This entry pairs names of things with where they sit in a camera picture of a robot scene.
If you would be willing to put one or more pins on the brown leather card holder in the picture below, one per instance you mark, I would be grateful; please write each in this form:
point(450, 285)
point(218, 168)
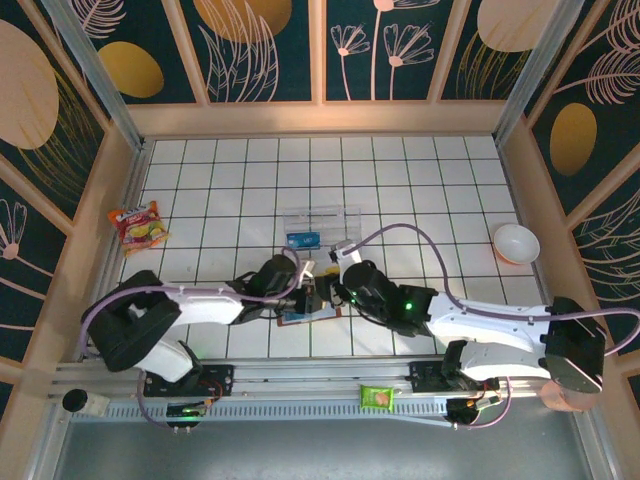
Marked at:
point(339, 313)

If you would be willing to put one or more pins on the blue credit card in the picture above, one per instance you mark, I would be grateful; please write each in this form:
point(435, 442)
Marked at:
point(292, 318)
point(303, 240)

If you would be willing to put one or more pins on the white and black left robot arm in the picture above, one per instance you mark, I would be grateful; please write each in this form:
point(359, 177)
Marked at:
point(200, 305)

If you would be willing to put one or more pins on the white credit card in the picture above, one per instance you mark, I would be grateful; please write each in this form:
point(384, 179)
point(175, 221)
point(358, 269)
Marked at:
point(325, 314)

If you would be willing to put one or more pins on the clear plastic box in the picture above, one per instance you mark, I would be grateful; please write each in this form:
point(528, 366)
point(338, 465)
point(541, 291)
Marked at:
point(325, 220)

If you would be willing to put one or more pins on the green snack packet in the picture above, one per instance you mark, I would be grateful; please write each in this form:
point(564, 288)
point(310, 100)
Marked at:
point(376, 397)

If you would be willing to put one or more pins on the red snack packet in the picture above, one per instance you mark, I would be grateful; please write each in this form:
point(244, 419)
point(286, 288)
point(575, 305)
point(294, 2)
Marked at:
point(139, 229)

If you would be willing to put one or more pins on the white bowl with orange rim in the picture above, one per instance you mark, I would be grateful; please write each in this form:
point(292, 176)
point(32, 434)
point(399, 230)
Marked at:
point(516, 242)

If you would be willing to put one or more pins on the right controller board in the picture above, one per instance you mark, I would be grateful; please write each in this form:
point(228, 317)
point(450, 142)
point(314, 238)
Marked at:
point(470, 407)

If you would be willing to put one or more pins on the controller board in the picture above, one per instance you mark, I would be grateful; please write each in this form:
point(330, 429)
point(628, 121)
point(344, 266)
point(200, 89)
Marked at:
point(185, 412)
point(470, 407)

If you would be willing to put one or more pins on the left controller board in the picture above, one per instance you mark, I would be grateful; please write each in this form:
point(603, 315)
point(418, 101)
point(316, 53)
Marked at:
point(185, 412)

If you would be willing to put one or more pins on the pink plastic cup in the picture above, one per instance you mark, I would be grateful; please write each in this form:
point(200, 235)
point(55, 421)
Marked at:
point(560, 400)

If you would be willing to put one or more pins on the black round knob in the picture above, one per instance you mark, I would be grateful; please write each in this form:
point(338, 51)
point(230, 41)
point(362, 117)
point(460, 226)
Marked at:
point(75, 400)

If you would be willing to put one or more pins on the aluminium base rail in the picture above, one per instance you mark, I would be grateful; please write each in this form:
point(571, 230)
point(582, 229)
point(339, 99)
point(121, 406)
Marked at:
point(310, 375)

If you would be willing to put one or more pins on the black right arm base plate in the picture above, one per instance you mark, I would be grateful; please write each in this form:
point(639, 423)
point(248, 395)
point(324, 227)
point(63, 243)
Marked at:
point(425, 377)

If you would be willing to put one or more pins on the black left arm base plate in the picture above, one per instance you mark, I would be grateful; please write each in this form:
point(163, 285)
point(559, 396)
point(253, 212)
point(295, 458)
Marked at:
point(220, 380)

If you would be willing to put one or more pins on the aluminium frame post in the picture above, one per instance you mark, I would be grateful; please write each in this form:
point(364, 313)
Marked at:
point(540, 70)
point(95, 70)

